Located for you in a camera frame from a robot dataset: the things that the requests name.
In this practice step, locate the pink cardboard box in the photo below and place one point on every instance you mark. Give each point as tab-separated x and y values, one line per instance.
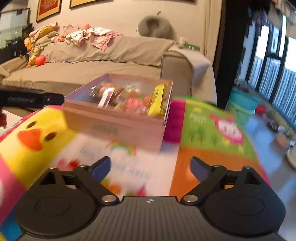
115	107

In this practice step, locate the red framed picture left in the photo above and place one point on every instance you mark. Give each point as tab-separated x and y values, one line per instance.
47	8

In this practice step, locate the colourful cartoon play mat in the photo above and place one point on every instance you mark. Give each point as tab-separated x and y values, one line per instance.
149	185

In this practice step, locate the yellow snack packet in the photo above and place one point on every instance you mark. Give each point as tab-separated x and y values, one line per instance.
157	101

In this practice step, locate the beige covered sofa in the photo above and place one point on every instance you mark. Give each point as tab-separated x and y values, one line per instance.
68	66

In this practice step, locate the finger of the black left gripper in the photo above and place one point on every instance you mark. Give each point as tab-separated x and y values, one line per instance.
29	98

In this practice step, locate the red framed picture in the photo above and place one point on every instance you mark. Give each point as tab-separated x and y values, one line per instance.
77	3
47	8

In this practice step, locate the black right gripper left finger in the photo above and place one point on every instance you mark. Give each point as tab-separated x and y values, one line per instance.
85	178

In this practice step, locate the glass fish tank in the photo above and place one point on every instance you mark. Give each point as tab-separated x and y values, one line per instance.
15	28

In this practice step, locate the teal plastic bucket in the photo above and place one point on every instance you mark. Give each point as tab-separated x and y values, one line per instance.
242	105

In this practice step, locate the red framed picture right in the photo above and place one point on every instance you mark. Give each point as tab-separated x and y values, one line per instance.
77	3

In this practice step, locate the pink white clothes pile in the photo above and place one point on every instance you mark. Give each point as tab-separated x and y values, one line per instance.
98	37

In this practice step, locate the orange ball toy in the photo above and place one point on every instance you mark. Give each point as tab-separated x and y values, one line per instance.
40	60

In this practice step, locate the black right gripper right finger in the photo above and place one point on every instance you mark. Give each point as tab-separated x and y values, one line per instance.
214	178

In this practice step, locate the white wall socket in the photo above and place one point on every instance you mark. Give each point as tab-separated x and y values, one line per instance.
183	40

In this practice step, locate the green tag on sofa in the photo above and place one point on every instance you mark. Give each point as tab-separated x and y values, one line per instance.
191	47

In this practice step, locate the yellow plush toy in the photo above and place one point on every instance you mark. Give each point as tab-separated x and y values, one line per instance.
37	40

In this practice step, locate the grey neck pillow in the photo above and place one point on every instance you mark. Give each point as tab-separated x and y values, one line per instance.
156	27

